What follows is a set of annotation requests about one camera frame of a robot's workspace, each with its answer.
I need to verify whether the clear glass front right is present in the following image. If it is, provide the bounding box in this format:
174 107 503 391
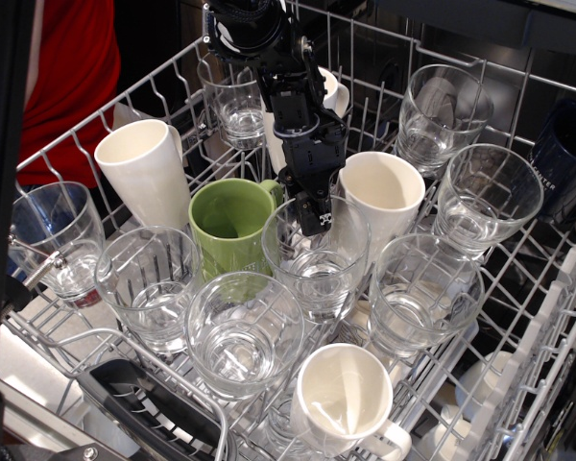
368 233 485 358

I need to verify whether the clear glass far left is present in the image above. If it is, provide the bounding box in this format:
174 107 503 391
9 182 105 308

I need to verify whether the clear glass back left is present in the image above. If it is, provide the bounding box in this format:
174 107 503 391
197 53 264 151

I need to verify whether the white mug at front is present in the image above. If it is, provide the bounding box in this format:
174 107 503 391
290 343 412 460

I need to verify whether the black clamp with metal screw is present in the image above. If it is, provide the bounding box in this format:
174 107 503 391
0 233 67 321

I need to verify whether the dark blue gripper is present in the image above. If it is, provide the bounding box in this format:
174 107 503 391
274 119 348 236

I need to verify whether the white mug at back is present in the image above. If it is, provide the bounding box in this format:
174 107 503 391
262 67 349 175

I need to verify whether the person in red shirt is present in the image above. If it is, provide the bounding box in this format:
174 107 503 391
17 1 121 187

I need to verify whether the clear glass back right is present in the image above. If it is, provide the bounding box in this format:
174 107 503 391
394 64 493 178

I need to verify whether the clear glass front centre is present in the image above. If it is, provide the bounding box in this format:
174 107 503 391
186 272 305 400

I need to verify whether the clear drinking glass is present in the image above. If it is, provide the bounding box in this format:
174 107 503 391
261 196 371 324

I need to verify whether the tall white cup left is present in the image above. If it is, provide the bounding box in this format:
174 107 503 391
94 119 190 230

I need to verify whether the grey wire dishwasher rack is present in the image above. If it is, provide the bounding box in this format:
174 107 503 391
0 1 576 460

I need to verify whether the clear glass front left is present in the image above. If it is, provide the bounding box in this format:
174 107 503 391
94 226 202 354

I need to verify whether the white cup centre right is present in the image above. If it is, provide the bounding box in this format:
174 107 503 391
330 151 426 272

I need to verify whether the navy blue mug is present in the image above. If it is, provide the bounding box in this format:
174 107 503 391
528 99 576 229

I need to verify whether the white mug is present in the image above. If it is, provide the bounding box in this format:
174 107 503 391
290 343 412 460
262 67 349 175

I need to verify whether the green ceramic mug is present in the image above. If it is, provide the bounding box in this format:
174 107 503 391
188 178 284 281

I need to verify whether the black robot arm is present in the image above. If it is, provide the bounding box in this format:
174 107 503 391
204 1 348 236

